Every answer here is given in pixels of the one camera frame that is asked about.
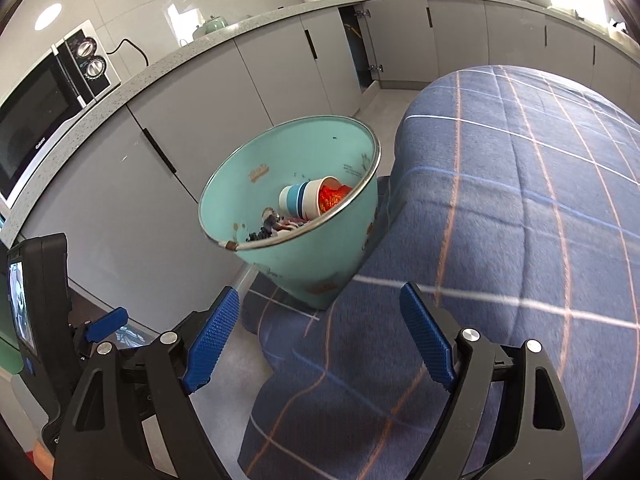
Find red plastic bag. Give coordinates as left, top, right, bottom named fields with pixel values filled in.
left=262, top=207, right=306, bottom=237

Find white blue paper cup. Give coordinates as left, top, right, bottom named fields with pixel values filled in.
left=278, top=176, right=346, bottom=221

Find black knitted cloth bundle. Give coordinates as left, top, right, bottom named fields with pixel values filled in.
left=246, top=226, right=273, bottom=243

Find teal trash bin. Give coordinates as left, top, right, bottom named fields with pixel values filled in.
left=198, top=115, right=381, bottom=310

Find grey lower kitchen cabinets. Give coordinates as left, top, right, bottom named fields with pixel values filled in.
left=1, top=0, right=639, bottom=330

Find person's left hand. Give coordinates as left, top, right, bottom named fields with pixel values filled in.
left=30, top=440, right=54, bottom=480

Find blue plaid tablecloth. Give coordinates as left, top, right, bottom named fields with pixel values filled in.
left=238, top=65, right=639, bottom=479

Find red tassel ornament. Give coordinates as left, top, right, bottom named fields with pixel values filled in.
left=318, top=183, right=352, bottom=214

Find black white microwave oven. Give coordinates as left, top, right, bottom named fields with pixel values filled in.
left=1, top=20, right=120, bottom=208

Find green ceramic teapot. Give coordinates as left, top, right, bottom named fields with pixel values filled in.
left=192, top=15, right=228, bottom=39

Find black power cable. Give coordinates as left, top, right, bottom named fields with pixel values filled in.
left=105, top=37, right=151, bottom=70

